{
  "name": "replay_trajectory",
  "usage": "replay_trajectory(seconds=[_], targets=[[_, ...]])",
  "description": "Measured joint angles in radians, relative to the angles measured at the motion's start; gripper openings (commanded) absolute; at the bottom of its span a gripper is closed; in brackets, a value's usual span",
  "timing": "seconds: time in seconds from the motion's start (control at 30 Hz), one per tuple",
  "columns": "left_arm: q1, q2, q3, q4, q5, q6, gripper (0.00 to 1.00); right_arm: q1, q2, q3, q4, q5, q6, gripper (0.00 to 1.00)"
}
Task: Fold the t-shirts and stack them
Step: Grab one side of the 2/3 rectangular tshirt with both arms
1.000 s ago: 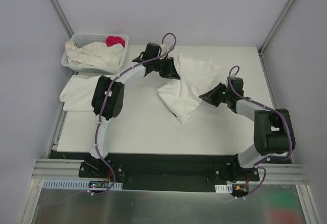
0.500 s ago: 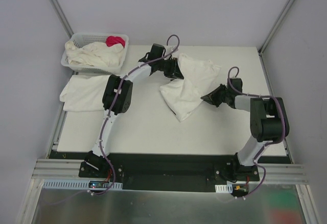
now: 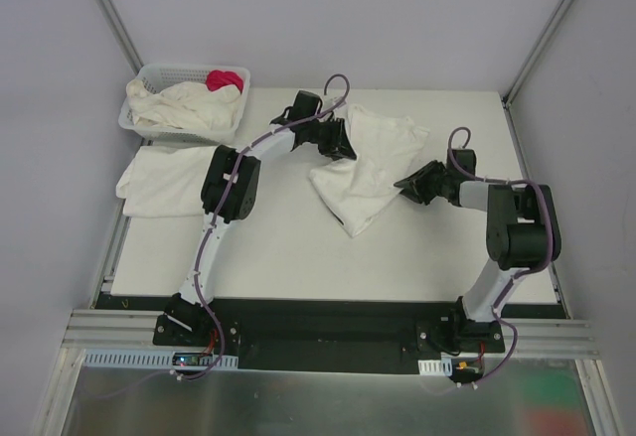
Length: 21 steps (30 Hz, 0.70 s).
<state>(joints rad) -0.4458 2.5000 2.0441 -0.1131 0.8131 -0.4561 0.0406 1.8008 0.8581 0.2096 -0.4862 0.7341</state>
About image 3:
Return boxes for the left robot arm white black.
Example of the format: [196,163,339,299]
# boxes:
[152,90,356,347]

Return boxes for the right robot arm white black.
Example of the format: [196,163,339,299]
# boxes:
[395,149,561,352]

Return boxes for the folded white t shirt stack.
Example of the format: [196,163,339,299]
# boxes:
[115,145,216,218]

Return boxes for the red garment in basket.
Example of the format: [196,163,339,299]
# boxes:
[205,70,244,93]

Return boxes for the cream clothes in basket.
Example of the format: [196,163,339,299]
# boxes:
[126,79,241,131]

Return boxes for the white plastic laundry basket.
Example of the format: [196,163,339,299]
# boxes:
[118,63,250,144]

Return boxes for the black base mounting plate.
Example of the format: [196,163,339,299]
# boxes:
[93,294,506,373]

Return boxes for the right white cable duct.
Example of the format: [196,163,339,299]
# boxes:
[417,359,453,377]

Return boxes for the white cable duct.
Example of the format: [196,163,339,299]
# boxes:
[417,359,453,377]
[83,350,217,371]

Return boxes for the aluminium rail front right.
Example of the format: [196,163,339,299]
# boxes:
[508,319,600,360]

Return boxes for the aluminium rail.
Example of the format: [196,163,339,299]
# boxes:
[508,319,600,360]
[63,308,165,346]

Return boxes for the right aluminium frame post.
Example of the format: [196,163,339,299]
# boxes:
[501,0,600,109]

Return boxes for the aluminium frame post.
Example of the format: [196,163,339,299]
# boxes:
[501,0,600,109]
[95,0,144,73]

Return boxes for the left aluminium frame post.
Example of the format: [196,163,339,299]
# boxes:
[95,0,144,73]

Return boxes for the aluminium rail front left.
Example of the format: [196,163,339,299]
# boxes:
[63,308,165,346]

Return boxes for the left white cable duct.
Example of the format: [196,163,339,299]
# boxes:
[83,350,217,371]

